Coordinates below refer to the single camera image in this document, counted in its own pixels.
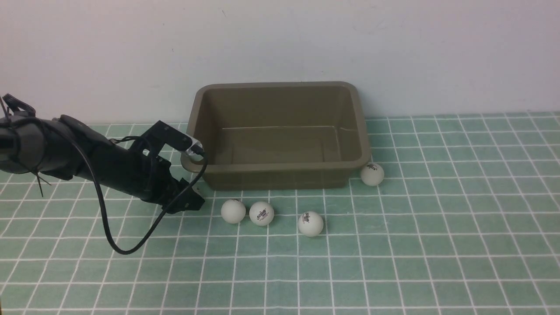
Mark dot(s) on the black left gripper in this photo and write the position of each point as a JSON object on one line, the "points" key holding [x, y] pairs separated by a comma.
{"points": [[136, 172]]}

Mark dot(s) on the white ping-pong ball with logo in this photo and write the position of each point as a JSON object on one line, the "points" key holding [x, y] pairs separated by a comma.
{"points": [[261, 213]]}

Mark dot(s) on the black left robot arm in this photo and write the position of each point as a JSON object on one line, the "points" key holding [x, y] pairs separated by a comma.
{"points": [[65, 148]]}

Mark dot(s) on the olive plastic storage bin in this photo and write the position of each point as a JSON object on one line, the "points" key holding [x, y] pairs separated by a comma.
{"points": [[280, 135]]}

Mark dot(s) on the green checkered table cloth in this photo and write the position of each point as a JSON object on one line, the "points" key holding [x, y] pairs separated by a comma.
{"points": [[466, 222]]}

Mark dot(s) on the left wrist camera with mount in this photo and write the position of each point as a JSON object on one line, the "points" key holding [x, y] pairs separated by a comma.
{"points": [[161, 134]]}

